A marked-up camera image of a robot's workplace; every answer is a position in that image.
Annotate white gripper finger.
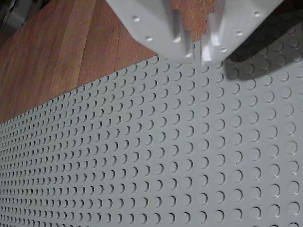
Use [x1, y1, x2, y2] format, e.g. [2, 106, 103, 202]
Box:
[105, 0, 195, 64]
[200, 0, 284, 64]

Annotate grey studded lego baseplate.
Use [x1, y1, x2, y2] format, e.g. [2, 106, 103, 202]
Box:
[0, 13, 303, 227]

